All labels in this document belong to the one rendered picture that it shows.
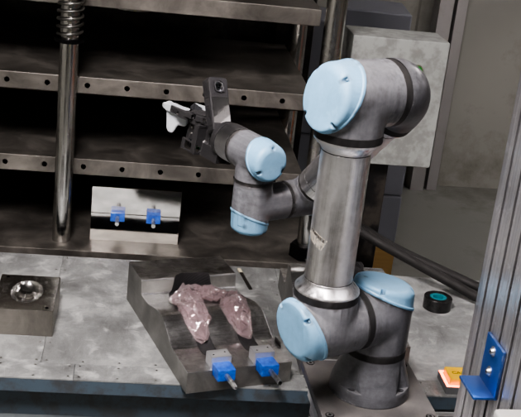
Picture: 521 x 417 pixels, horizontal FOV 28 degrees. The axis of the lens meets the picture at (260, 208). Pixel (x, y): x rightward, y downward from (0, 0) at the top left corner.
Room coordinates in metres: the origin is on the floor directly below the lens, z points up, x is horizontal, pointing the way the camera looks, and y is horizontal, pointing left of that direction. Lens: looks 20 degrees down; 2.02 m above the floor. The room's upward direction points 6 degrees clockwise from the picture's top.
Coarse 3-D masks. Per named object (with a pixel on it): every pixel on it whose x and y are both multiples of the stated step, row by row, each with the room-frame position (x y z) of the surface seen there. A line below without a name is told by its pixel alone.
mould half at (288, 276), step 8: (288, 264) 2.58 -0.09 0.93; (296, 264) 2.57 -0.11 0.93; (304, 264) 2.58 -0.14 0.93; (280, 272) 2.69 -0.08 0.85; (288, 272) 2.56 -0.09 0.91; (296, 272) 2.52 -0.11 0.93; (384, 272) 2.58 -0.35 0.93; (280, 280) 2.67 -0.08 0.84; (288, 280) 2.55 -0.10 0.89; (280, 288) 2.65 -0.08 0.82; (288, 288) 2.53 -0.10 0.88; (280, 296) 2.64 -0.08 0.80; (288, 296) 2.52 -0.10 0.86; (408, 344) 2.26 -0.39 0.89; (408, 352) 2.24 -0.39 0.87; (408, 360) 2.25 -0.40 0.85
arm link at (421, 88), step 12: (408, 60) 1.73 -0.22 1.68; (420, 72) 1.71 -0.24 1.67; (420, 84) 1.69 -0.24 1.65; (420, 96) 1.68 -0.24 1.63; (420, 108) 1.69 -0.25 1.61; (408, 120) 1.69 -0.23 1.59; (420, 120) 1.74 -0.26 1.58; (384, 132) 1.75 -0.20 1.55; (396, 132) 1.75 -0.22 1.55; (408, 132) 1.77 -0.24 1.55; (384, 144) 1.79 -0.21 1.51; (372, 156) 1.82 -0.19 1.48; (312, 168) 1.90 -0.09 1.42; (288, 180) 1.95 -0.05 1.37; (300, 180) 1.92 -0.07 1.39; (312, 180) 1.89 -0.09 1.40; (300, 192) 1.92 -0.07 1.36; (312, 192) 1.90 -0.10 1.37; (300, 204) 1.92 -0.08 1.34; (312, 204) 1.92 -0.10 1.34
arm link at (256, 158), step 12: (240, 132) 1.91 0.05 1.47; (252, 132) 1.91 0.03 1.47; (228, 144) 1.91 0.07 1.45; (240, 144) 1.88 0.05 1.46; (252, 144) 1.86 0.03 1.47; (264, 144) 1.85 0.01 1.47; (276, 144) 1.87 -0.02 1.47; (228, 156) 1.90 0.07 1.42; (240, 156) 1.87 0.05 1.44; (252, 156) 1.84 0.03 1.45; (264, 156) 1.83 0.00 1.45; (276, 156) 1.85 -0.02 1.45; (240, 168) 1.87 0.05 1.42; (252, 168) 1.84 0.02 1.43; (264, 168) 1.84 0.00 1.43; (276, 168) 1.85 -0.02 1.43; (240, 180) 1.86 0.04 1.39; (252, 180) 1.85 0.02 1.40; (264, 180) 1.84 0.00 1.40
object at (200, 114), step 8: (192, 112) 2.03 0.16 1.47; (200, 112) 2.04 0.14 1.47; (192, 120) 2.02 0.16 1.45; (200, 120) 2.01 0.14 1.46; (192, 128) 2.04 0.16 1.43; (200, 128) 2.00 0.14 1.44; (216, 128) 1.96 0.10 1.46; (192, 136) 2.03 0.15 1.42; (200, 136) 2.00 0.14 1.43; (208, 136) 2.00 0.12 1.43; (184, 144) 2.03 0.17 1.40; (192, 144) 2.01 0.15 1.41; (200, 144) 2.00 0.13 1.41; (208, 144) 2.00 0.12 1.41; (192, 152) 2.00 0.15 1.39; (200, 152) 2.00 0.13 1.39; (208, 152) 1.98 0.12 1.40; (216, 160) 1.96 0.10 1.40; (224, 160) 1.98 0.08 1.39
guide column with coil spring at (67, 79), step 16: (64, 0) 2.89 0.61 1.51; (80, 0) 2.91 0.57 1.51; (64, 16) 2.89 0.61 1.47; (64, 32) 2.89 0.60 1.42; (64, 48) 2.89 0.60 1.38; (64, 64) 2.89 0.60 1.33; (64, 80) 2.89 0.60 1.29; (64, 96) 2.88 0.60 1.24; (64, 112) 2.88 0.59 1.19; (64, 128) 2.88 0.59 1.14; (64, 144) 2.88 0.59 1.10; (64, 160) 2.88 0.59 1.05; (64, 176) 2.89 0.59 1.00; (64, 192) 2.89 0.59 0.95; (64, 208) 2.89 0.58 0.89; (64, 224) 2.89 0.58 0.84; (64, 240) 2.89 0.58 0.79
